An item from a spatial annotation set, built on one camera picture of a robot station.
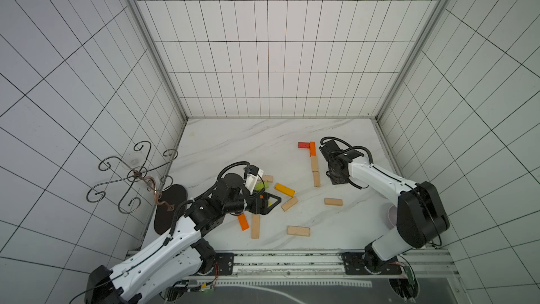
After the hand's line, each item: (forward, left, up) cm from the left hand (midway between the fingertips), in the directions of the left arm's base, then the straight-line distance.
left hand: (269, 202), depth 71 cm
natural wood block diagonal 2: (+6, -8, -16) cm, 19 cm away
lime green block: (+13, +5, -15) cm, 20 cm away
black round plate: (+9, +44, -18) cm, 49 cm away
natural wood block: (+23, -21, -15) cm, 35 cm away
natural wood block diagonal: (+18, -22, -17) cm, 33 cm away
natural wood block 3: (+7, -29, -17) cm, 34 cm away
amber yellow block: (+13, -7, -17) cm, 22 cm away
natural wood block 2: (-3, +6, -16) cm, 18 cm away
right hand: (+21, -28, -9) cm, 36 cm away
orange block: (-2, +10, -16) cm, 19 cm away
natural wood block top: (+18, +1, -16) cm, 24 cm away
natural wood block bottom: (-5, -12, -16) cm, 20 cm away
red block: (+37, -17, -16) cm, 44 cm away
